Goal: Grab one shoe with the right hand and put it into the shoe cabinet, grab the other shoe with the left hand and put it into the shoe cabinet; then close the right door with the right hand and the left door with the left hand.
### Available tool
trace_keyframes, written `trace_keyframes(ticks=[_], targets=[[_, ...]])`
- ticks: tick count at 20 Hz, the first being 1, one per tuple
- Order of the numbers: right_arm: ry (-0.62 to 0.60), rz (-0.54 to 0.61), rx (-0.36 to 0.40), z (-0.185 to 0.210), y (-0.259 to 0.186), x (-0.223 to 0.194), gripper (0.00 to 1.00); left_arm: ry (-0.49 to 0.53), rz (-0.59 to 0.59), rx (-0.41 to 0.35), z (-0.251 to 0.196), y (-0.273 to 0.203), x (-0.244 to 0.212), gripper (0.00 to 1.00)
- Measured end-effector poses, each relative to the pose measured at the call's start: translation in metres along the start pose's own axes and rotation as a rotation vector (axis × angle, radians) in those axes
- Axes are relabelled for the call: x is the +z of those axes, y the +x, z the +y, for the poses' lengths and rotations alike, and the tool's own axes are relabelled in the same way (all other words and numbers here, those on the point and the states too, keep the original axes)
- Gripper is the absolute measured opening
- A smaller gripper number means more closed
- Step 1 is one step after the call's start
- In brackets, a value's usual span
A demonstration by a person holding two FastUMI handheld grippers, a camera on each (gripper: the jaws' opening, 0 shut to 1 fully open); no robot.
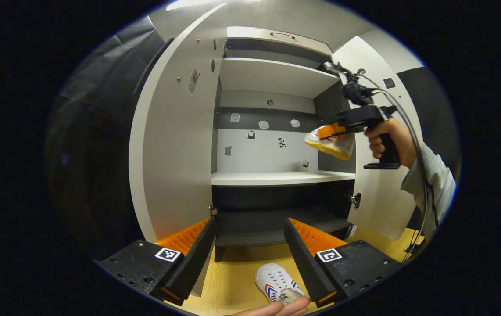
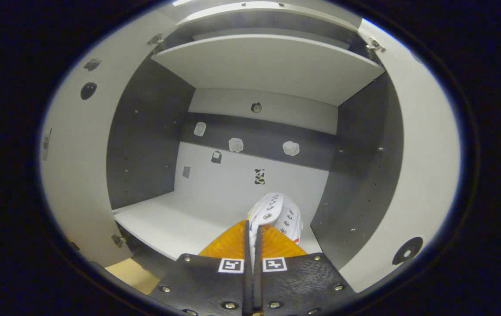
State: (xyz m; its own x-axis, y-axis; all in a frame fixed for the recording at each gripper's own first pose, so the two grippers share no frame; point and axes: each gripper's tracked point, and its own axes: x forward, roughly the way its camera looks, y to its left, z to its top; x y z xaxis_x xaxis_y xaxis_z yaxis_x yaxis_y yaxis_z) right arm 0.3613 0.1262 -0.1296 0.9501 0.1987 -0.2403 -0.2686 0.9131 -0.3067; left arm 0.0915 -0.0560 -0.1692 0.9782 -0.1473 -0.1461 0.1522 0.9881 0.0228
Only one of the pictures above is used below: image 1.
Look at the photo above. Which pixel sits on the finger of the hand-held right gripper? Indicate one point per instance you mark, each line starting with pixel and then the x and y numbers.
pixel 331 131

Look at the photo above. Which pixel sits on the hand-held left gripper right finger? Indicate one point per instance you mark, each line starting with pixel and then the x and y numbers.
pixel 305 259

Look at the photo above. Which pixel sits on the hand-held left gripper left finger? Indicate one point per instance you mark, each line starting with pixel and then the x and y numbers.
pixel 195 259

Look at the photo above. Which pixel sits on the white shoe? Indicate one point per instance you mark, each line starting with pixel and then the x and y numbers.
pixel 334 147
pixel 277 278

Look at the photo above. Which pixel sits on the white shoe cabinet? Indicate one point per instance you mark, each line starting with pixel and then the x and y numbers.
pixel 277 79

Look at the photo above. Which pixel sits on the white cabinet door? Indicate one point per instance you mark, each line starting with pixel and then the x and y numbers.
pixel 176 153
pixel 377 206

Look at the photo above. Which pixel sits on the white cabinet drawer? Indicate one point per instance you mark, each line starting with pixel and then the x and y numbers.
pixel 250 34

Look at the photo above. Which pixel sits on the black backdrop cloth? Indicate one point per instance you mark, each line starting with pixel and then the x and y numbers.
pixel 443 114
pixel 97 153

